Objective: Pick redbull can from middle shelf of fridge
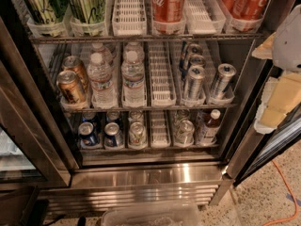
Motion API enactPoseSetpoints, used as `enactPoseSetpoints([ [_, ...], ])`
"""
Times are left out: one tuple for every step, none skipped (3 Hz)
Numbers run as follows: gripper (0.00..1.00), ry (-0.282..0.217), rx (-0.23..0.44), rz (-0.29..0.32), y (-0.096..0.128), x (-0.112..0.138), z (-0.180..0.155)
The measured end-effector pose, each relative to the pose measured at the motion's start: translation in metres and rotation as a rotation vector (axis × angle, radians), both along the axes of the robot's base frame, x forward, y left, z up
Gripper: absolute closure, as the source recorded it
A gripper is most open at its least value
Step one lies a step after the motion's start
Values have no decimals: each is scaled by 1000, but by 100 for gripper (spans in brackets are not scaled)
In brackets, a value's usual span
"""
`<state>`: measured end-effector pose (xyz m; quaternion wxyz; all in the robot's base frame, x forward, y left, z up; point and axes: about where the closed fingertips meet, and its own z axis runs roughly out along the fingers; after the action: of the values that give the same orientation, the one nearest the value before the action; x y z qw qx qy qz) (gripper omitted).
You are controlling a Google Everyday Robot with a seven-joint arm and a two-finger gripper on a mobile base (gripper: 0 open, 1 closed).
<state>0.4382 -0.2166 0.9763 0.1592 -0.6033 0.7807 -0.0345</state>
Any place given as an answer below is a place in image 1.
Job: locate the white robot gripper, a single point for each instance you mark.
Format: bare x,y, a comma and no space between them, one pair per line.
289,44

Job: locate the silver redbull can lane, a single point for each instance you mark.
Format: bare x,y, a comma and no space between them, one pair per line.
222,78

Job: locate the redbull can middle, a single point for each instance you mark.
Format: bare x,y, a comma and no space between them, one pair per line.
192,60

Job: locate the silver redbull can front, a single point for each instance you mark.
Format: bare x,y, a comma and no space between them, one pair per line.
193,82

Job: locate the redbull can back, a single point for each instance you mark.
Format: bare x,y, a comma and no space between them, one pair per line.
189,48

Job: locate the white empty tray middle shelf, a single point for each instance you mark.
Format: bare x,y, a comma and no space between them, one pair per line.
162,89

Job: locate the white empty tray shelf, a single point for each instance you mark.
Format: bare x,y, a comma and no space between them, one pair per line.
162,89
159,131
129,18

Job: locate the red coke can centre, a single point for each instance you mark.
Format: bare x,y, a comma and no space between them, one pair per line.
167,11

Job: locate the white empty tray bottom shelf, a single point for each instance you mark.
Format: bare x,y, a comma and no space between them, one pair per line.
159,131

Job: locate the white empty tray top shelf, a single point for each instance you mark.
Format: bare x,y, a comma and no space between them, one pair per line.
129,18

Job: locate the steel fridge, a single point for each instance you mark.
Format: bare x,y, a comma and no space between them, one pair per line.
119,103

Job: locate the blue pepsi can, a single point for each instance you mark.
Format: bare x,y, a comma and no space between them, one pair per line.
93,118
87,134
114,116
112,135

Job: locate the blue pepsi can back left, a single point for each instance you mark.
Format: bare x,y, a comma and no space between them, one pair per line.
93,118

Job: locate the blue pepsi can front left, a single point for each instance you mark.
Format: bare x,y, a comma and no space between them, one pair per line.
87,134

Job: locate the gold can back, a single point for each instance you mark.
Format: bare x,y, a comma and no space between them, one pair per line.
74,63

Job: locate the gold can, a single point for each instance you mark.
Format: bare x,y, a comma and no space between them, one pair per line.
74,63
70,85

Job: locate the green can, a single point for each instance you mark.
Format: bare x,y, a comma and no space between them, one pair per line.
47,11
88,11

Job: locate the gold can front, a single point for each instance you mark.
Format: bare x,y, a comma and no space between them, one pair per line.
70,85

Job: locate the green can top left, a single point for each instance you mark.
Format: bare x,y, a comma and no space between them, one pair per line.
47,11

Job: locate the brown tea bottle white cap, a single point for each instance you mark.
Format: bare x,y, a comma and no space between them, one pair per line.
208,126

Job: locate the white empty tray top right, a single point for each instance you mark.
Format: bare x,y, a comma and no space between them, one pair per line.
203,17

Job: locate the water bottle front right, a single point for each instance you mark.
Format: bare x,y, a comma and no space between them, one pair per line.
133,80

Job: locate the water bottle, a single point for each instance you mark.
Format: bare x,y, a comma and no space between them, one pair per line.
134,46
101,81
133,80
102,49

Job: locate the water bottle back right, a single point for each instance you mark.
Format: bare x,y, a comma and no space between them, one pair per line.
134,46

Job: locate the water bottle front left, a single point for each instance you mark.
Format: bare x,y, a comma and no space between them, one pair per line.
101,81

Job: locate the water bottle back left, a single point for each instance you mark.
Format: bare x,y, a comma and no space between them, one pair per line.
102,49

